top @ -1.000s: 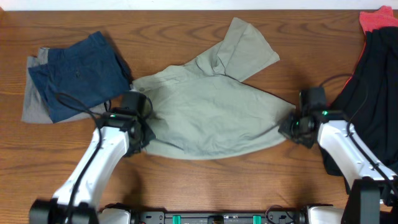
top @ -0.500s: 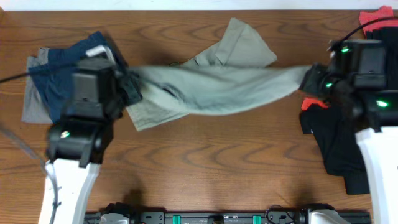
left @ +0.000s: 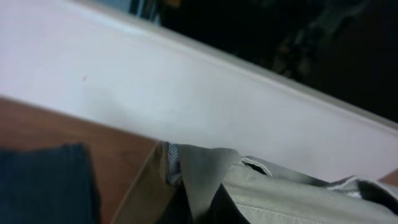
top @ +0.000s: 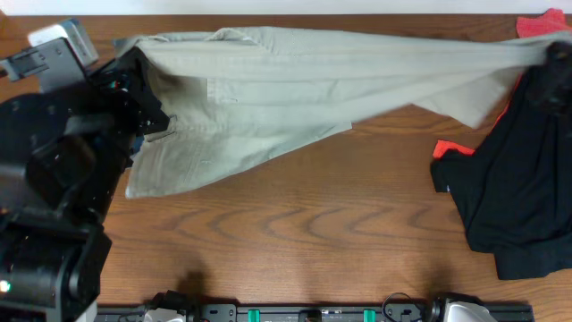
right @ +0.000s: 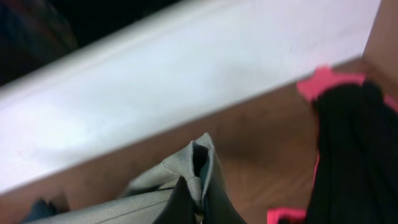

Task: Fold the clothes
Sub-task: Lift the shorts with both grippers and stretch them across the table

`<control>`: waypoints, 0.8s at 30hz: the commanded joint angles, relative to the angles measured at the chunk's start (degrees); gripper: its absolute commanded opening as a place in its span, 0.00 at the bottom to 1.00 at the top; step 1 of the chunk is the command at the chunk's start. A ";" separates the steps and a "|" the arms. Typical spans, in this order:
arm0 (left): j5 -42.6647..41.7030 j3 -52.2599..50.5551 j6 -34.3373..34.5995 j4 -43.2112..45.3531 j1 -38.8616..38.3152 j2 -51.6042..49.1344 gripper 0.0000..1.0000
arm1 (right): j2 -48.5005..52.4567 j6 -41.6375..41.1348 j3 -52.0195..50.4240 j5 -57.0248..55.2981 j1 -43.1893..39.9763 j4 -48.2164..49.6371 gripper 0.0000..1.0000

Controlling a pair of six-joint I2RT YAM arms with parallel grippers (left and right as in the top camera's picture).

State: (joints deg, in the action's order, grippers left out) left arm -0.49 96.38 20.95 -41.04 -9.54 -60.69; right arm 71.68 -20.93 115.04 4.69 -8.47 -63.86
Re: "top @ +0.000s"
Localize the red garment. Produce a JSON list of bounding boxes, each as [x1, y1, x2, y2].
[[433, 8, 571, 159]]

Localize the black garment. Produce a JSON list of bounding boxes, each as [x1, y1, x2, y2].
[[430, 67, 571, 280]]

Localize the khaki shorts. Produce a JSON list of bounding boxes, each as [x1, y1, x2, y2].
[[116, 27, 571, 199]]

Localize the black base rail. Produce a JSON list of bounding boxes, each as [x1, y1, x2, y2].
[[94, 291, 535, 322]]

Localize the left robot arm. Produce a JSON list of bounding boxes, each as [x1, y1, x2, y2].
[[1, 40, 169, 321]]

